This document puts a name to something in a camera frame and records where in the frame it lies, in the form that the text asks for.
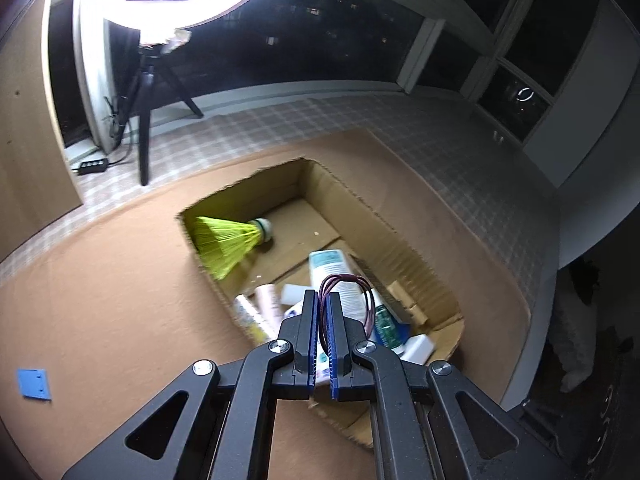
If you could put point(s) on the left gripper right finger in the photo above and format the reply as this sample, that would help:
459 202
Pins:
430 421

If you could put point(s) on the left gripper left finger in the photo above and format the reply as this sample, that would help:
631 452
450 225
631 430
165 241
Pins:
213 421

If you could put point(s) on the white charger plug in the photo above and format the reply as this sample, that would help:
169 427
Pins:
418 349

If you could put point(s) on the white patterned cream tube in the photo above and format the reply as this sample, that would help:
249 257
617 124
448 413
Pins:
251 321

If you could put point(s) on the black paper tag card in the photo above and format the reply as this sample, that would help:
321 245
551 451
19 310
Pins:
392 304

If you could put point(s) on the yellow plastic shuttlecock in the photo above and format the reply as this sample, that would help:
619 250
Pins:
222 244

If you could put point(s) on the white lotion bottle blue cap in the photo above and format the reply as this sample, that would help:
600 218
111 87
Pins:
322 264

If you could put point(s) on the patterned tissue pack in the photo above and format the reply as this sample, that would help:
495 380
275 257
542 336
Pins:
294 310

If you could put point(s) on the beige tube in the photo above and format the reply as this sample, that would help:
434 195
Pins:
268 303

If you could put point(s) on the white eraser block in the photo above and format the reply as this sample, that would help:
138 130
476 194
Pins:
292 294

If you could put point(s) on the brown cardboard box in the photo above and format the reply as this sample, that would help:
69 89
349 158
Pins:
311 210

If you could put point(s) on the blue plastic phone stand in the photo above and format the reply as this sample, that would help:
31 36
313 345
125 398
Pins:
33 384

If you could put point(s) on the black floor power strip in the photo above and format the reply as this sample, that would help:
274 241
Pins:
95 166

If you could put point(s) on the light wood headboard panel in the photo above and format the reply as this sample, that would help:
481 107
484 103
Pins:
37 186

